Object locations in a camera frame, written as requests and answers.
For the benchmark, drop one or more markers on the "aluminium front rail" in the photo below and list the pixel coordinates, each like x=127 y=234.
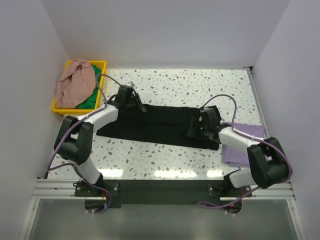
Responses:
x=68 y=189

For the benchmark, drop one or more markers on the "black t shirt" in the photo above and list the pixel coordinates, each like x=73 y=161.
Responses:
x=166 y=125

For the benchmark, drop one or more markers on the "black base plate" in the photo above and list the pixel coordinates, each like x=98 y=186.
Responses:
x=108 y=202

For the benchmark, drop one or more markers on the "green t shirt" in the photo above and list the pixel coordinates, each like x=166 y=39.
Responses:
x=90 y=102

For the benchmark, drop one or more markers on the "aluminium right side rail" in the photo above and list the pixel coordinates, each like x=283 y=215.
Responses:
x=259 y=101

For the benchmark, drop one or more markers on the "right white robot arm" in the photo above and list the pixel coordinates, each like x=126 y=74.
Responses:
x=268 y=165

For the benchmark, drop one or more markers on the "aluminium rail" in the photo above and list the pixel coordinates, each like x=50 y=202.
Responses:
x=68 y=189
x=259 y=101

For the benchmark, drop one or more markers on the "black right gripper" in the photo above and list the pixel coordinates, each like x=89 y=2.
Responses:
x=193 y=124

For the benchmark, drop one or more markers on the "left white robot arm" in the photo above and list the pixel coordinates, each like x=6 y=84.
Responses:
x=75 y=137

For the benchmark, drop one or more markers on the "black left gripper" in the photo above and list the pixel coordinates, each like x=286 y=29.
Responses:
x=139 y=107

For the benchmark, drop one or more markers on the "folded purple t shirt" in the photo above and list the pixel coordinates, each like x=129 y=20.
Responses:
x=234 y=146

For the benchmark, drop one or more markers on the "pink t shirt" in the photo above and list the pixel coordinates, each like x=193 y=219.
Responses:
x=75 y=84

